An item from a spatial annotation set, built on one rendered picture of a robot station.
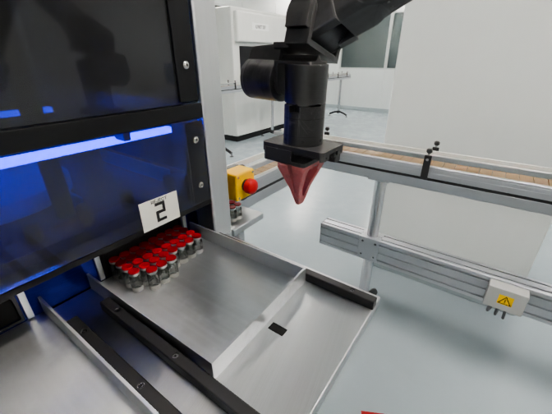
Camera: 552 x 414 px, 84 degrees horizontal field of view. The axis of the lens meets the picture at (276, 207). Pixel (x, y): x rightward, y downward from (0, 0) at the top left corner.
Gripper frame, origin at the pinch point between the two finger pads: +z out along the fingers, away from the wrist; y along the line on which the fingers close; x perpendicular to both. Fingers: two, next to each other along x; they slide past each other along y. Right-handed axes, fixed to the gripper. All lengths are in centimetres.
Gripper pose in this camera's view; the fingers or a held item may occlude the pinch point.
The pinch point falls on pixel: (300, 198)
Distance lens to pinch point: 49.2
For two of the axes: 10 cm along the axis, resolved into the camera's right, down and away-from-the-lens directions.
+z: -0.1, 8.9, 4.5
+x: -5.9, 3.6, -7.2
